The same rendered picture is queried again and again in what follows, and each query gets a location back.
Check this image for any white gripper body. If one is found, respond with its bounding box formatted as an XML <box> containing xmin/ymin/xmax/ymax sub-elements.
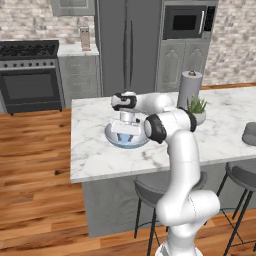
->
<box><xmin>110</xmin><ymin>119</ymin><xmax>143</xmax><ymax>137</ymax></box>

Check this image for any pale blue ice bowl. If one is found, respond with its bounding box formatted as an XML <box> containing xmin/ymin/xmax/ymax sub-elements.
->
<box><xmin>104</xmin><ymin>111</ymin><xmax>151</xmax><ymax>150</ymax></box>

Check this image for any grey base cupboard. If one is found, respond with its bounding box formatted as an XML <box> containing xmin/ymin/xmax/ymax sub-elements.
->
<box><xmin>57</xmin><ymin>43</ymin><xmax>102</xmax><ymax>109</ymax></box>

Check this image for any grey bar stool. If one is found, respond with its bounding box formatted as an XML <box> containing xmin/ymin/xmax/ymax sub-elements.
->
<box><xmin>133</xmin><ymin>170</ymin><xmax>209</xmax><ymax>256</ymax></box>
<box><xmin>215</xmin><ymin>159</ymin><xmax>256</xmax><ymax>256</ymax></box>

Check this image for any green plant in white pot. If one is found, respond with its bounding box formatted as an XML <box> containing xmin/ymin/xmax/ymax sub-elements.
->
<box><xmin>186</xmin><ymin>94</ymin><xmax>208</xmax><ymax>127</ymax></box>

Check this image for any grey paper towel roll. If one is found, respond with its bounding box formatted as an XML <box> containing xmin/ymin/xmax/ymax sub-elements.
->
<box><xmin>176</xmin><ymin>70</ymin><xmax>204</xmax><ymax>111</ymax></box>

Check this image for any grey fridge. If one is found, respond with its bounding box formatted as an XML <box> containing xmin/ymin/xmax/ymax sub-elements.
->
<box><xmin>94</xmin><ymin>0</ymin><xmax>163</xmax><ymax>98</ymax></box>

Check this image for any grey kitchen island base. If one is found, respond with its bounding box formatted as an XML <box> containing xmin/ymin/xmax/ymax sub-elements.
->
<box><xmin>81</xmin><ymin>161</ymin><xmax>256</xmax><ymax>239</ymax></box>

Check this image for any grey tall cupboard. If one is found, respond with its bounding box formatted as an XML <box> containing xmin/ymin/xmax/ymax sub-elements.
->
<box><xmin>155</xmin><ymin>0</ymin><xmax>219</xmax><ymax>94</ymax></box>

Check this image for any wooden knife block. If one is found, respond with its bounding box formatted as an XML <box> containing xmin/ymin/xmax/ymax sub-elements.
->
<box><xmin>79</xmin><ymin>25</ymin><xmax>92</xmax><ymax>52</ymax></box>

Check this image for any black and silver oven range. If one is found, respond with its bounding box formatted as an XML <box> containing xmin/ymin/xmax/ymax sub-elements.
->
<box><xmin>0</xmin><ymin>39</ymin><xmax>65</xmax><ymax>116</ymax></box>

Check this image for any black microwave oven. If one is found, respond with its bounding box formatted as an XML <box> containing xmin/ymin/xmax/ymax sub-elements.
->
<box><xmin>162</xmin><ymin>3</ymin><xmax>217</xmax><ymax>41</ymax></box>

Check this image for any dark grey round object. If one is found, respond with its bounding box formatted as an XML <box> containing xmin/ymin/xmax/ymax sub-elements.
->
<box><xmin>241</xmin><ymin>121</ymin><xmax>256</xmax><ymax>147</ymax></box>

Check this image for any grey wall cupboard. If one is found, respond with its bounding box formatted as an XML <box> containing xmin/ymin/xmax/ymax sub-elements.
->
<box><xmin>50</xmin><ymin>0</ymin><xmax>96</xmax><ymax>18</ymax></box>

